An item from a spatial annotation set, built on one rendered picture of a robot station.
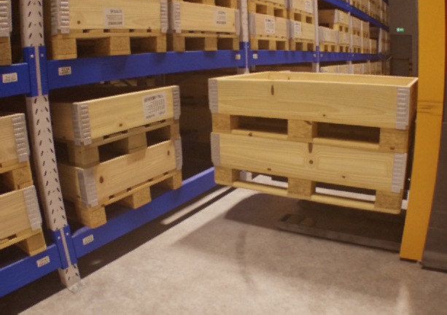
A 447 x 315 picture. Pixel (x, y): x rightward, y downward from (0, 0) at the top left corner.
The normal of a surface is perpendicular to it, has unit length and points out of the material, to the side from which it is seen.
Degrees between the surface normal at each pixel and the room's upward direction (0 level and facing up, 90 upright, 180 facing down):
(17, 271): 90
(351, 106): 90
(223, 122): 90
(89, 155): 90
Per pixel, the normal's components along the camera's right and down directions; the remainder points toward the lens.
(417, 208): -0.54, 0.21
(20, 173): 0.84, 0.10
